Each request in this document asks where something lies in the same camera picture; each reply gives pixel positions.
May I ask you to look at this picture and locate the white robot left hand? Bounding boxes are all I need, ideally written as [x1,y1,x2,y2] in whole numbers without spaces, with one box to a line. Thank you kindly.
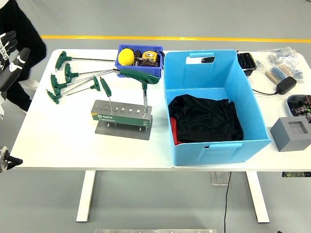
[0,30,31,121]

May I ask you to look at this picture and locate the thin green T-handle hex key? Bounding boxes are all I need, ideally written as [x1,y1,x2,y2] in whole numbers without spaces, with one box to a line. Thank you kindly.
[99,76,114,112]

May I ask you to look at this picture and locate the green metal hex key stand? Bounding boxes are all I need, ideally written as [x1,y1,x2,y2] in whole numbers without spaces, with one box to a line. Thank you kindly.
[90,99,153,141]

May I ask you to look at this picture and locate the large green T-handle hex key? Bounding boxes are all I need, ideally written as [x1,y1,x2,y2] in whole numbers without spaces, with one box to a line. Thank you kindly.
[120,68,161,115]

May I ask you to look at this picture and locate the light blue storage box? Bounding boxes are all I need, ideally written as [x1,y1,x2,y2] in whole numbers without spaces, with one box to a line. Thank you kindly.
[162,50,273,167]

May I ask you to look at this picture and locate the person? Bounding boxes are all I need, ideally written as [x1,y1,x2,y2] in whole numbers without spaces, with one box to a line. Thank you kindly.
[0,0,47,115]

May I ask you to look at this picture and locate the yellow ball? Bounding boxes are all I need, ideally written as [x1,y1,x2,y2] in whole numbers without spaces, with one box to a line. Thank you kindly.
[118,48,135,66]

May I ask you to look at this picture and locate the small blue parts bin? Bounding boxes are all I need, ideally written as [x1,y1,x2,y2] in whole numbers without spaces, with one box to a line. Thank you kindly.
[115,44,165,78]

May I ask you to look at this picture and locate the dark brown parts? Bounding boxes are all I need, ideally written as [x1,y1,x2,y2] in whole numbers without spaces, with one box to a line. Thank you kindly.
[133,57,160,67]

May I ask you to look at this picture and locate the yellow tape measure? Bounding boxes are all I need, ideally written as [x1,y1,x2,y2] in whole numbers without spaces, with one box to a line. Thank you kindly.
[142,50,157,63]

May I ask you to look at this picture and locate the white table leg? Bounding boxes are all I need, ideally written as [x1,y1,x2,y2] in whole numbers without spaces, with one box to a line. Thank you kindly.
[76,170,97,223]
[245,171,270,224]

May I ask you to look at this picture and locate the red cloth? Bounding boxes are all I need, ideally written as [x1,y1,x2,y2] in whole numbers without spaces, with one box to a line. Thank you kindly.
[169,117,182,146]

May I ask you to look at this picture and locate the black cloth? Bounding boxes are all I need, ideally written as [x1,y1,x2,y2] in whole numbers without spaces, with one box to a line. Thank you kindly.
[168,94,244,144]

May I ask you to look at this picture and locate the black plastic tray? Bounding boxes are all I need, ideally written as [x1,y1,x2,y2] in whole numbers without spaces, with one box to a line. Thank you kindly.
[237,52,258,77]

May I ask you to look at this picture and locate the taped resistor strip bundle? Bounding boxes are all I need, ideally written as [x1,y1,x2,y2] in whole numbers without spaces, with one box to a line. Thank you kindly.
[265,64,294,85]

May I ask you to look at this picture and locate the clear bags of resistors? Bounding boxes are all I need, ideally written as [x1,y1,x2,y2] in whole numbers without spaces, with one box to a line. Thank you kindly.
[256,46,307,85]

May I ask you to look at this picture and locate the black power adapter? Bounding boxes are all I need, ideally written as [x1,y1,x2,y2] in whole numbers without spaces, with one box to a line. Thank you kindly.
[275,76,297,95]

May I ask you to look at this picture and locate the grey foam block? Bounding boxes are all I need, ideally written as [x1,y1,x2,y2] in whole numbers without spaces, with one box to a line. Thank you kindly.
[270,116,311,153]

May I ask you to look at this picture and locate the blue-grey parts tray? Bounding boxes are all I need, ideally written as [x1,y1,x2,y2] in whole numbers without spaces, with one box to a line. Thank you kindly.
[286,94,311,117]

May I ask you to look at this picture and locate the dark electronic parts pile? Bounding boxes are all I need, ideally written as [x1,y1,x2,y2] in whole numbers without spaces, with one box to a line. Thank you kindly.
[291,96,311,123]

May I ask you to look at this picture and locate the table height control panel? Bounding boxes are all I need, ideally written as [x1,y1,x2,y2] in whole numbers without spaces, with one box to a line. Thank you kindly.
[281,171,311,178]

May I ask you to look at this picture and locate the clear plastic bracket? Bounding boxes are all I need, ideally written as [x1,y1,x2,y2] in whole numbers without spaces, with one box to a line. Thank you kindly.
[210,171,231,186]

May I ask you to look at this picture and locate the hanging black cable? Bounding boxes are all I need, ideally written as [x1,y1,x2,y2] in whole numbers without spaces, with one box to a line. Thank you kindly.
[223,171,232,233]

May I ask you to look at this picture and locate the black adapter cord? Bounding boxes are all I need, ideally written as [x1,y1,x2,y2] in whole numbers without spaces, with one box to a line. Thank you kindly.
[252,88,279,96]

